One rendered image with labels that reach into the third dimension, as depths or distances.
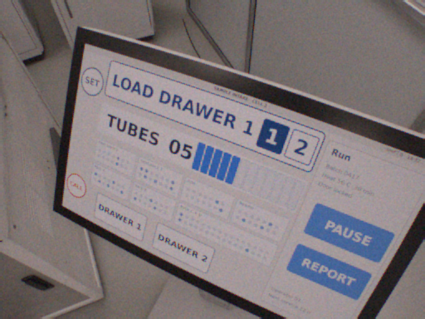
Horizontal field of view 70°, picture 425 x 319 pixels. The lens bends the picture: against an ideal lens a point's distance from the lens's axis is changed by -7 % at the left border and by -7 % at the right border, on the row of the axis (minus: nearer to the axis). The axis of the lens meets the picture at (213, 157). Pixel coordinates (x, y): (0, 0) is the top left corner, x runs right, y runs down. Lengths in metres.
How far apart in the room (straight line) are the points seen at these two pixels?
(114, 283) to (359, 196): 1.29
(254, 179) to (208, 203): 0.07
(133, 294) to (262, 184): 1.19
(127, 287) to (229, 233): 1.13
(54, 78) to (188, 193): 2.07
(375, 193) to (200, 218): 0.22
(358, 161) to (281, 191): 0.10
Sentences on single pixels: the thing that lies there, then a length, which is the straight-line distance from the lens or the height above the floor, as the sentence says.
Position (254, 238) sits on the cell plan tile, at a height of 1.05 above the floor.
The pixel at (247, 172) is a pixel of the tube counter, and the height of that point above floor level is 1.11.
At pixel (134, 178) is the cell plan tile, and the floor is 1.06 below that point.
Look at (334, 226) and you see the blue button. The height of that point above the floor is 1.10.
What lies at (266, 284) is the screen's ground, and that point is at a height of 1.01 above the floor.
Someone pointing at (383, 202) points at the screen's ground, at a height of 1.14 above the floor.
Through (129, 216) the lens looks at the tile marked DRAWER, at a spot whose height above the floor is 1.01.
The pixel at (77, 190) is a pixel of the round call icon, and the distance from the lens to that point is 0.55.
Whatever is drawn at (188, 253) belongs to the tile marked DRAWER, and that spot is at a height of 1.00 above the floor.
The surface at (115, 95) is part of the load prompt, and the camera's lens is 0.47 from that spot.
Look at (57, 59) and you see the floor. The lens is 2.59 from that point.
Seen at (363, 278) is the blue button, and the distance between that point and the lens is 0.45.
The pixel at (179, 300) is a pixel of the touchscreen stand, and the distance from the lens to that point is 1.45.
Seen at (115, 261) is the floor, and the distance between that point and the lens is 1.58.
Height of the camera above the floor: 1.46
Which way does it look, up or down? 57 degrees down
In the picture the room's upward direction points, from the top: straight up
